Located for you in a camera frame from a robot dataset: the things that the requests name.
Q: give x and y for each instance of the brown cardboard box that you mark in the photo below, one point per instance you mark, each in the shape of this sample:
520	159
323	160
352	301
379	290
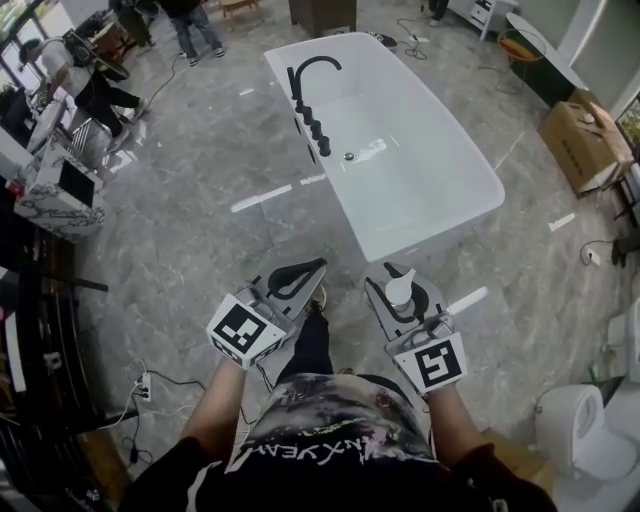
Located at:
580	145

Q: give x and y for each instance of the white pump bottle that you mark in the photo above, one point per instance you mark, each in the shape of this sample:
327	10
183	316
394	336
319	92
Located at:
398	290

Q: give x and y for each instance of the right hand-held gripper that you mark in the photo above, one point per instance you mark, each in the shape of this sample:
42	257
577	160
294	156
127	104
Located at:
435	362

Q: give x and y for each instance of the person's left forearm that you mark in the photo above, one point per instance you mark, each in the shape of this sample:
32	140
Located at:
212	405

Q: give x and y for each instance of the white bathtub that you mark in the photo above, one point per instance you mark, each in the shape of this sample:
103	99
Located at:
425	165

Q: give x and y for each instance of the person's black trouser leg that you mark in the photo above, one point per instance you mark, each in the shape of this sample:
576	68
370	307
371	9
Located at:
310	350

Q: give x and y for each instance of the person's printed black shirt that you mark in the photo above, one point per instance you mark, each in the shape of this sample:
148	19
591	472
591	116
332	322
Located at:
340	450

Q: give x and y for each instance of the black bathtub faucet set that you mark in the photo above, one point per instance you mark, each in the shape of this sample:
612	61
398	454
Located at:
315	125

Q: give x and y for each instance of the white drawer cabinet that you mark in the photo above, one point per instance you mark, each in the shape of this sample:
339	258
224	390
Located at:
485	15

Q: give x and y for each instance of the dark wooden cabinet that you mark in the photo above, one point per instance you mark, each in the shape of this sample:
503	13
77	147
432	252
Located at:
322	15

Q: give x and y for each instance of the white power strip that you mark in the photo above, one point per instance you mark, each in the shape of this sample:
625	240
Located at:
591	256
143	387

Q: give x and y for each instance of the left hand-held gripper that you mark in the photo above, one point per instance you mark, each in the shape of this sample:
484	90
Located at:
240	330

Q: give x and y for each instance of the white oval table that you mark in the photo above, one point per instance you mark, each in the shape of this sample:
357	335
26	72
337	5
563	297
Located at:
550	50

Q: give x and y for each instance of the marble pattern vanity cabinet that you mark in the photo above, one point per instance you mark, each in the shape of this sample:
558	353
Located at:
55	200

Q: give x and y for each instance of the person's shoe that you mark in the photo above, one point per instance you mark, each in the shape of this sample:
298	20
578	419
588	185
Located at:
317	297

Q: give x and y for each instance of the person's right forearm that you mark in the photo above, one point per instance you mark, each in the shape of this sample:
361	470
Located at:
447	425

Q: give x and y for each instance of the chrome bathtub drain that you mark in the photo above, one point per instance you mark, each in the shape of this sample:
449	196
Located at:
349	156

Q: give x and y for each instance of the wooden stool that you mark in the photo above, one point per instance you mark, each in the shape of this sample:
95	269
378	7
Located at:
239	7

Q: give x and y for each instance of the white toilet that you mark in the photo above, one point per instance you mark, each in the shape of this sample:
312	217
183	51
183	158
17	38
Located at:
590	430

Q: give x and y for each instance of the black shelf unit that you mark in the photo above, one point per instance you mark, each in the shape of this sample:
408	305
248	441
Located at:
40	350

